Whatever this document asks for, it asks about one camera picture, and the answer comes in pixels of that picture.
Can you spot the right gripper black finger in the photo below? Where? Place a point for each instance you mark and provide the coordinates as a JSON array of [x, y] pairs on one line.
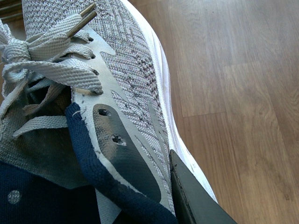
[[192, 204]]

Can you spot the grey sneaker one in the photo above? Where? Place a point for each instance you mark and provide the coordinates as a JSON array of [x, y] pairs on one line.
[[86, 123]]

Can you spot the black metal shoe rack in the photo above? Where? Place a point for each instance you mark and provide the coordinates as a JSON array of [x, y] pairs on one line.
[[10, 10]]

